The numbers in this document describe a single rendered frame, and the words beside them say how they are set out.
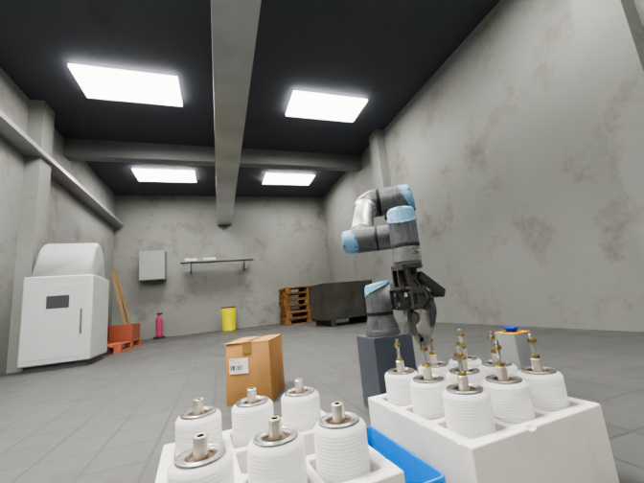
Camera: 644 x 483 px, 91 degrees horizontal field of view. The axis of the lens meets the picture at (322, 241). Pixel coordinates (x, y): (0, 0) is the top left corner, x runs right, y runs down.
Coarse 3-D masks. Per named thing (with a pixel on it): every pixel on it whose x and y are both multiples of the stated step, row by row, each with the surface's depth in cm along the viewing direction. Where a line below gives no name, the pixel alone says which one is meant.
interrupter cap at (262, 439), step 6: (282, 426) 57; (288, 426) 56; (264, 432) 55; (282, 432) 55; (288, 432) 54; (294, 432) 54; (258, 438) 53; (264, 438) 53; (282, 438) 53; (288, 438) 52; (294, 438) 52; (258, 444) 51; (264, 444) 50; (270, 444) 50; (276, 444) 50; (282, 444) 50
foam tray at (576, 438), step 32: (384, 416) 85; (416, 416) 75; (544, 416) 68; (576, 416) 69; (416, 448) 73; (448, 448) 63; (480, 448) 58; (512, 448) 61; (544, 448) 64; (576, 448) 67; (608, 448) 70; (448, 480) 63; (480, 480) 57; (512, 480) 59; (544, 480) 62; (576, 480) 65; (608, 480) 68
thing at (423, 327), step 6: (420, 312) 80; (426, 312) 80; (420, 318) 79; (426, 318) 80; (420, 324) 78; (426, 324) 80; (420, 330) 78; (426, 330) 80; (432, 330) 80; (426, 336) 80; (426, 342) 80
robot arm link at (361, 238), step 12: (372, 192) 129; (360, 204) 122; (372, 204) 125; (360, 216) 109; (372, 216) 114; (360, 228) 98; (372, 228) 96; (348, 240) 96; (360, 240) 95; (372, 240) 94; (348, 252) 97; (360, 252) 97
